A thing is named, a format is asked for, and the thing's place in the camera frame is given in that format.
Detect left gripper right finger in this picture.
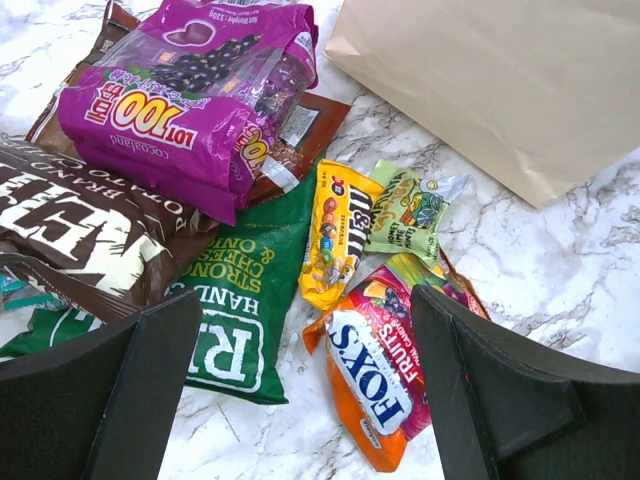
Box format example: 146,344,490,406
411,285,639,479

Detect purple candy bag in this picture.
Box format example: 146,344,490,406
58,1,318,225

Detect white paper bag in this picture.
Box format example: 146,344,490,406
325,1,639,208

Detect orange fruit candy bag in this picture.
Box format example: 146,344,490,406
303,253,488,472

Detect teal snack packet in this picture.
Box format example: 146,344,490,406
1,274,67,312

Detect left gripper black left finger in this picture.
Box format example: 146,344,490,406
1,289,202,479

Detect light green mints packet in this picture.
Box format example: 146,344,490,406
365,160,471,267

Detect yellow snack packet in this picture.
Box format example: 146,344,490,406
298,159,384,311

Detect green chips bag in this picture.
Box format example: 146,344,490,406
1,176,315,405

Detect brown snack packet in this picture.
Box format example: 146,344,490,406
0,0,221,324

